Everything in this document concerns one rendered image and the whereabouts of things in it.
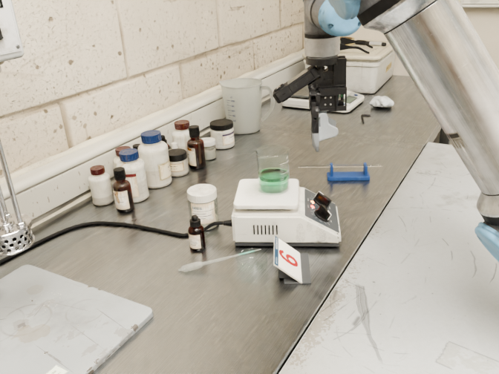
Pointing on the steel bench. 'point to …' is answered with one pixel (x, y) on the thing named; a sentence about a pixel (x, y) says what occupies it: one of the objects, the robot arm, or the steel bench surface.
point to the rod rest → (348, 175)
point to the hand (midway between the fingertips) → (313, 143)
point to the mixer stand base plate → (61, 323)
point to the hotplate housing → (281, 227)
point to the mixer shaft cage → (15, 231)
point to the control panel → (317, 209)
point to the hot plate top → (249, 187)
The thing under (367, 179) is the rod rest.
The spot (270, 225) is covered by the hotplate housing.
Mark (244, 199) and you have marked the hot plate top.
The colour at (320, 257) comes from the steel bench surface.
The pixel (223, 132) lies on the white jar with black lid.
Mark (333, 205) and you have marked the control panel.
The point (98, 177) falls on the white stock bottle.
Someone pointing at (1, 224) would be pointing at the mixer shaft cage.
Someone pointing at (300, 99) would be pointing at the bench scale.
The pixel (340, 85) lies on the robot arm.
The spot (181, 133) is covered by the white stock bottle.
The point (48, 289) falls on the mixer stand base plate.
